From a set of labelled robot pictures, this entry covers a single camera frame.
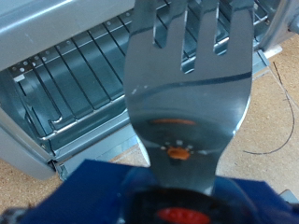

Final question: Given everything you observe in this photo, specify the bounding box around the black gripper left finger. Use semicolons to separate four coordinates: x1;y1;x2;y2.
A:
0;207;31;224

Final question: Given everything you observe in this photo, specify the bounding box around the wire oven rack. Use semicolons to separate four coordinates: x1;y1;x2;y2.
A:
8;0;272;141

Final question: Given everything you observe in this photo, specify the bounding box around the silver toaster oven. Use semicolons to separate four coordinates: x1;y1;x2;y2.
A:
0;0;299;182

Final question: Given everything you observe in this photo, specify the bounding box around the slotted metal spatula black handle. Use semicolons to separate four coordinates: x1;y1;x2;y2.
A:
122;0;261;224

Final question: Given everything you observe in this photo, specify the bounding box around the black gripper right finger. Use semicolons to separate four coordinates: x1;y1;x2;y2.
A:
278;189;299;206

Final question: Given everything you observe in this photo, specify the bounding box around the blue spatula grip block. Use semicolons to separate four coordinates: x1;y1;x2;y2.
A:
18;159;299;224

